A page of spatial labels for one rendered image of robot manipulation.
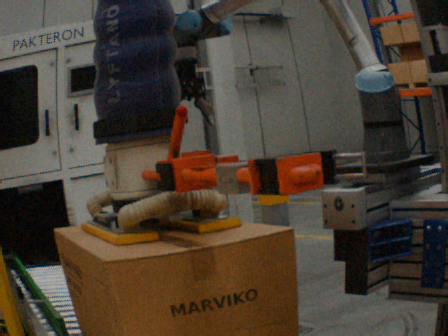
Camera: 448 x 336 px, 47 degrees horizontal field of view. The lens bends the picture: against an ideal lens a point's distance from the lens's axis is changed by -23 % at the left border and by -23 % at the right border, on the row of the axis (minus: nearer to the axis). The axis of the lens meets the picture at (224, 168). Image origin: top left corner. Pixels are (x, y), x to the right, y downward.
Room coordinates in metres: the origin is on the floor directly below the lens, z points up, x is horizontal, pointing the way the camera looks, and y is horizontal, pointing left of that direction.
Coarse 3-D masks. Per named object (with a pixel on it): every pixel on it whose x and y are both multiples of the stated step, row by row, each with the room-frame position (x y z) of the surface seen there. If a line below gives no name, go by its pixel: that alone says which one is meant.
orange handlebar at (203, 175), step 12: (216, 156) 1.68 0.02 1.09; (228, 156) 1.59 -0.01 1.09; (192, 168) 1.13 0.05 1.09; (204, 168) 1.10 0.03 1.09; (240, 168) 0.99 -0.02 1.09; (300, 168) 0.86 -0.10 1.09; (312, 168) 0.87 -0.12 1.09; (156, 180) 1.31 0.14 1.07; (192, 180) 1.14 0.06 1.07; (204, 180) 1.10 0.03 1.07; (216, 180) 1.06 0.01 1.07; (240, 180) 0.99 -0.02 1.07; (300, 180) 0.86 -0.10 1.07; (312, 180) 0.87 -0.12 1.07
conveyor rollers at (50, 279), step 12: (60, 264) 3.13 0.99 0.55; (36, 276) 2.77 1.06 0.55; (48, 276) 2.80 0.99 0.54; (60, 276) 2.77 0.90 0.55; (24, 288) 2.47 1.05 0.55; (48, 288) 2.53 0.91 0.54; (60, 288) 2.50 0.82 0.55; (60, 300) 2.30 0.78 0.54; (36, 312) 2.06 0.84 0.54; (60, 312) 2.05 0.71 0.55; (72, 312) 2.07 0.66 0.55; (48, 324) 1.85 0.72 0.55; (72, 324) 1.89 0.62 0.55
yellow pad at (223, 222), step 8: (184, 216) 1.45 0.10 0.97; (192, 216) 1.43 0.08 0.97; (200, 216) 1.42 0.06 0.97; (224, 216) 1.38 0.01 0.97; (160, 224) 1.51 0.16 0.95; (168, 224) 1.47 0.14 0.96; (176, 224) 1.42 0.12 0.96; (184, 224) 1.38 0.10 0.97; (192, 224) 1.35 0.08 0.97; (200, 224) 1.33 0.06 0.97; (208, 224) 1.33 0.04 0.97; (216, 224) 1.34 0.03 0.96; (224, 224) 1.35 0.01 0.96; (232, 224) 1.35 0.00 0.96; (240, 224) 1.36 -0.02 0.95; (200, 232) 1.32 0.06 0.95
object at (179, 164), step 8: (168, 160) 1.25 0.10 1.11; (176, 160) 1.17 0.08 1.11; (184, 160) 1.18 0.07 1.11; (192, 160) 1.19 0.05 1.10; (200, 160) 1.20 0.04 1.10; (208, 160) 1.20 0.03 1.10; (216, 160) 1.22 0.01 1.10; (160, 168) 1.21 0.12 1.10; (168, 168) 1.18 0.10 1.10; (176, 168) 1.17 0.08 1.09; (184, 168) 1.18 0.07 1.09; (160, 176) 1.24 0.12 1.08; (168, 176) 1.20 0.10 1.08; (176, 176) 1.17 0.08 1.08; (160, 184) 1.22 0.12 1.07; (168, 184) 1.18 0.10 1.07; (176, 184) 1.17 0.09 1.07; (184, 184) 1.18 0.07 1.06; (192, 184) 1.19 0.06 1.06; (208, 184) 1.20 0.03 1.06; (216, 184) 1.21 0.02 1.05; (176, 192) 1.18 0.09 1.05
